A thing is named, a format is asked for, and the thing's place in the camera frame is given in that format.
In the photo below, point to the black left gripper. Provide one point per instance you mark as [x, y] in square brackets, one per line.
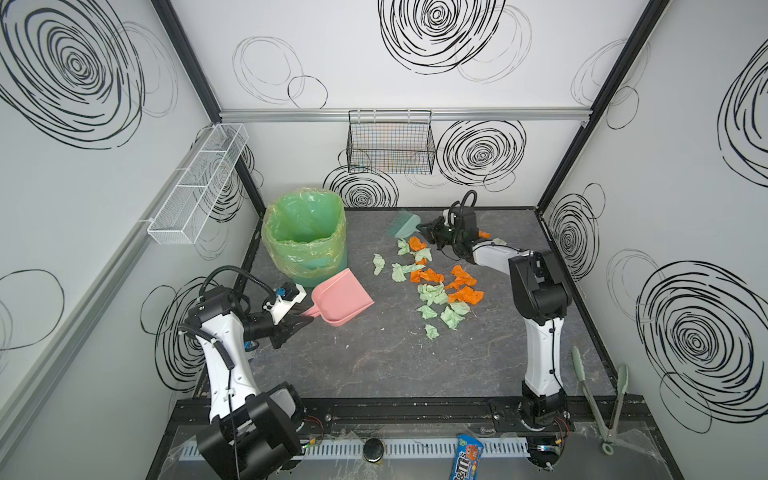
[283, 327]

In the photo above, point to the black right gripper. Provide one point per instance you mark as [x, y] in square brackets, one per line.
[441, 230]

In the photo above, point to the green hand brush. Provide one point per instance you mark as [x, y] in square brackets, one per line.
[404, 224]

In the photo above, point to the pink plastic dustpan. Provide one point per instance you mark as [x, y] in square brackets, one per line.
[339, 299]

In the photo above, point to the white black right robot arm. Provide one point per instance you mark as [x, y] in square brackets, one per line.
[540, 296]

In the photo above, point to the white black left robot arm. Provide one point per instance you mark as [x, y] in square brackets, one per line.
[251, 433]

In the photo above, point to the blue cup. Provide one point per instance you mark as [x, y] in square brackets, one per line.
[251, 345]

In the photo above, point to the green paper scrap centre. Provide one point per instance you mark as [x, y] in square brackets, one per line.
[422, 256]

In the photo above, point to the orange crumpled paper scrap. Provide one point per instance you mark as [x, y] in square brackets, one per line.
[416, 244]

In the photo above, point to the orange paper scrap centre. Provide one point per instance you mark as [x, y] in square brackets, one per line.
[462, 288]

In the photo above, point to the green crumpled paper scrap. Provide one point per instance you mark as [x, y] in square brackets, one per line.
[403, 247]

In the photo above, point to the orange folded paper scrap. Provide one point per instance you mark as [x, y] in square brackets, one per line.
[426, 275]

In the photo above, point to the green paper scrap front right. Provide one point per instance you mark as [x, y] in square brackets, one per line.
[454, 313]

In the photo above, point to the large green paper scrap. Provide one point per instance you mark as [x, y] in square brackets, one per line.
[378, 263]

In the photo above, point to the green paper scrap front left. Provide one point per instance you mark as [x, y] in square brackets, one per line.
[431, 332]

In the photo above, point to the green bin with plastic liner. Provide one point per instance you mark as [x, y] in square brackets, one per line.
[305, 233]

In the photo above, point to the candy bag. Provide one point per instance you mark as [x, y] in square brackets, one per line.
[466, 459]

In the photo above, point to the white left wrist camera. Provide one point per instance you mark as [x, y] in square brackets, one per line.
[283, 300]

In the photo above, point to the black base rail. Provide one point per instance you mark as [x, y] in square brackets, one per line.
[500, 413]

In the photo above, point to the black wire wall basket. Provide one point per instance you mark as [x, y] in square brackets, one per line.
[391, 141]

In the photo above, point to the clear plastic wall shelf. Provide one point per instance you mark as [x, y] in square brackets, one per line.
[207, 189]

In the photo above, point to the white slotted cable duct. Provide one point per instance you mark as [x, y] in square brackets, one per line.
[429, 448]

